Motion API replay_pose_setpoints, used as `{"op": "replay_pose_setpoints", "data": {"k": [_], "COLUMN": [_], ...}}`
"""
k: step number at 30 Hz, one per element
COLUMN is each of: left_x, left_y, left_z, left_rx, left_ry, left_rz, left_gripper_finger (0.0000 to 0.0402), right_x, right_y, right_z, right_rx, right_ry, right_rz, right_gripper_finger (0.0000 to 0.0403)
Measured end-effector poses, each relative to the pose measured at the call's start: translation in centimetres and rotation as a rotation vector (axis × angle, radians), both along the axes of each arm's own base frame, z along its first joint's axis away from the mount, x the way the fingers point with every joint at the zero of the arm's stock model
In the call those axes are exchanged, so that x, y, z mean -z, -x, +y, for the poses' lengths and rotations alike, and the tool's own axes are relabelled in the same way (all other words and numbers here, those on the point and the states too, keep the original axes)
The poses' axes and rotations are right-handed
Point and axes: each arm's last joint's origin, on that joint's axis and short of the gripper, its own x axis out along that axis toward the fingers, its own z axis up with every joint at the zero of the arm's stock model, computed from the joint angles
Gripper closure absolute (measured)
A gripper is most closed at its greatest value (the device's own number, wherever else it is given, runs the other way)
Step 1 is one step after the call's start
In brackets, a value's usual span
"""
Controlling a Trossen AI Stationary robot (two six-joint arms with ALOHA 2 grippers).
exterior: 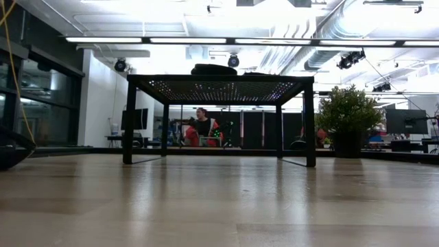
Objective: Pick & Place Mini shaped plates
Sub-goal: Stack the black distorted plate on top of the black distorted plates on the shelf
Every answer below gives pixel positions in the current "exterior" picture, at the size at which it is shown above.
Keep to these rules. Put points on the black ceiling spotlight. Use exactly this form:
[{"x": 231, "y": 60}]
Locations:
[
  {"x": 120, "y": 64},
  {"x": 233, "y": 61},
  {"x": 381, "y": 87},
  {"x": 350, "y": 59}
]

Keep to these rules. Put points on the black background robot arm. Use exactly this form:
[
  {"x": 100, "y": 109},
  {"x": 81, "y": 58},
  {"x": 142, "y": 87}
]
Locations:
[{"x": 224, "y": 132}]

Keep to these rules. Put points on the overhead LED light bar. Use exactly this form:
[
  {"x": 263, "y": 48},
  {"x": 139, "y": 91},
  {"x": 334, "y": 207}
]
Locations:
[{"x": 231, "y": 40}]

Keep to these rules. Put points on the black partition panels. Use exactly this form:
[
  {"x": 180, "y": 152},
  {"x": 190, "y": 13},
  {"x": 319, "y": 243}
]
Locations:
[{"x": 254, "y": 130}]

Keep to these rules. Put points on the small potted plant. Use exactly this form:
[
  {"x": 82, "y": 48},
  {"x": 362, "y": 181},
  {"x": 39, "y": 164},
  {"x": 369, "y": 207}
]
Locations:
[{"x": 327, "y": 141}]

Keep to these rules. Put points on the white cup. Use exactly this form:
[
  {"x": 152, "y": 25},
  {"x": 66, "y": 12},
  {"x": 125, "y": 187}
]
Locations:
[{"x": 115, "y": 129}]

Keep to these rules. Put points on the person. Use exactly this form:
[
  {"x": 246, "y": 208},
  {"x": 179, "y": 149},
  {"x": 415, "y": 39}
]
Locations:
[
  {"x": 319, "y": 137},
  {"x": 205, "y": 127}
]

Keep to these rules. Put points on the blue box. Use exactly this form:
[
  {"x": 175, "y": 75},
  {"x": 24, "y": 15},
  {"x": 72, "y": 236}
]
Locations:
[{"x": 374, "y": 138}]

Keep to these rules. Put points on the black glossy mini plate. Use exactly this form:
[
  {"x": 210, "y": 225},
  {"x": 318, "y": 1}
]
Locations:
[{"x": 213, "y": 71}]

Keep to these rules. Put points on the black wavy square plate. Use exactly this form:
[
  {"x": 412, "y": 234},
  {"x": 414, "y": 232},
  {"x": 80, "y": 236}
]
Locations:
[{"x": 255, "y": 73}]

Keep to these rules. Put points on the black computer monitor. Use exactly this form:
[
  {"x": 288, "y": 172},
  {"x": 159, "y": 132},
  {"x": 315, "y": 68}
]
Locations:
[
  {"x": 406, "y": 120},
  {"x": 139, "y": 118}
]

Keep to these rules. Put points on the black perforated metal riser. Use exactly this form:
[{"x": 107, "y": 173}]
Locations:
[{"x": 219, "y": 78}]

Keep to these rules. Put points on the green potted plant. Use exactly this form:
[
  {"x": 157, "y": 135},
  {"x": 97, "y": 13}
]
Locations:
[{"x": 348, "y": 109}]

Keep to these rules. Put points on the black framed glass partition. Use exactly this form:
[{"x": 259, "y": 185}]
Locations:
[{"x": 41, "y": 103}]

